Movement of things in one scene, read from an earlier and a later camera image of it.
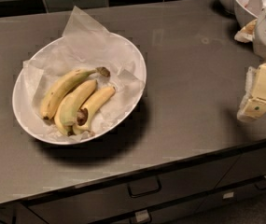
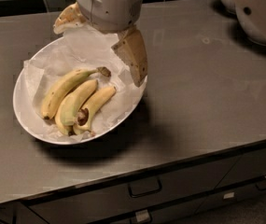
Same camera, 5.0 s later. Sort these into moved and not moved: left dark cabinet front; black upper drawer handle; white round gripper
Moved: white round gripper
Not moved: left dark cabinet front; black upper drawer handle
